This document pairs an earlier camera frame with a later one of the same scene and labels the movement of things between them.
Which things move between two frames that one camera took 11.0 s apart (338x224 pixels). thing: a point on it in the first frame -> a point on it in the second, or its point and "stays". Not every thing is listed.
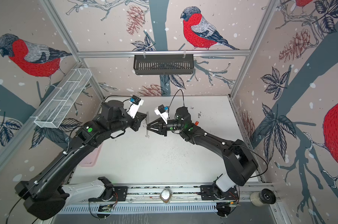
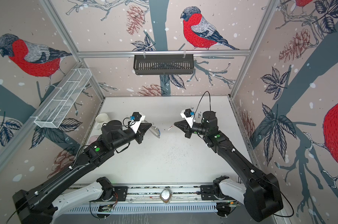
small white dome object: x=165 y=196 stays
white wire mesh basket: x=63 y=97 stays
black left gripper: x=139 y=117 -> x=141 y=132
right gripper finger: x=156 y=130 -> x=181 y=128
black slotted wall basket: x=148 y=64 stays
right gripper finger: x=156 y=122 -> x=183 y=123
